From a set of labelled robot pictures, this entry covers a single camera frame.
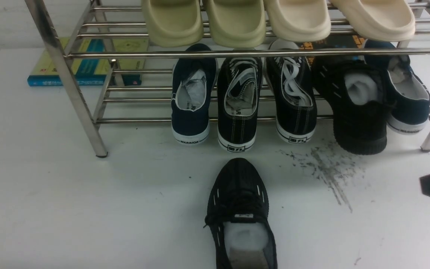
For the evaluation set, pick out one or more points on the blue green book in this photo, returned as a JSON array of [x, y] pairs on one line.
[[88, 72]]

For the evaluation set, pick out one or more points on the black knit sneaker on rack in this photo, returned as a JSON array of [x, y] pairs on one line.
[[357, 95]]

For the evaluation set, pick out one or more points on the black canvas sneaker left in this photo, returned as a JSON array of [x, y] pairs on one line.
[[239, 85]]

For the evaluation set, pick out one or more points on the black knit sneaker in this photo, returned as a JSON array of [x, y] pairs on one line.
[[357, 95], [237, 216]]

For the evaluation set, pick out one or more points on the stainless steel shoe rack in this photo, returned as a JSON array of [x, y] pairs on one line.
[[93, 38]]

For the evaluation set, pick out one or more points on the cream slipper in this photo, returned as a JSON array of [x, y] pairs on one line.
[[381, 20], [299, 20]]

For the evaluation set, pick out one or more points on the black orange book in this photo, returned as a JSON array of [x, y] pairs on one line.
[[336, 41]]

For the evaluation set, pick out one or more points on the green slipper left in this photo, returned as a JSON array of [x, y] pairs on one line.
[[173, 23]]

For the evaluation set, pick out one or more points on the black canvas sneaker right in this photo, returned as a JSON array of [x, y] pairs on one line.
[[290, 80]]

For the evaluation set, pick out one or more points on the navy Warrior sneaker left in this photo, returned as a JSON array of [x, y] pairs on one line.
[[193, 80]]

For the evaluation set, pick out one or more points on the navy warrior sneaker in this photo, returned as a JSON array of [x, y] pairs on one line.
[[412, 99], [193, 80]]

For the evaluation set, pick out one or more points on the green slipper right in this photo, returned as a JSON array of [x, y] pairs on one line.
[[236, 23]]

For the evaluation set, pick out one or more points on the cream slipper left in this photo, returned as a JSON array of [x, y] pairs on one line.
[[299, 20]]

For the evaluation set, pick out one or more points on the cream slipper right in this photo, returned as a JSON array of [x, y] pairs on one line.
[[381, 20]]

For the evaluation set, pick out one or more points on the navy Warrior sneaker right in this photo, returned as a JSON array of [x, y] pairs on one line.
[[412, 99]]

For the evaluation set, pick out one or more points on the green slipper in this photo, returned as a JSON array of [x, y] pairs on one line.
[[173, 23], [236, 23]]

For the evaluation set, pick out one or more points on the black canvas sneaker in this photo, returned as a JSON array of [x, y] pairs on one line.
[[290, 80], [239, 85]]

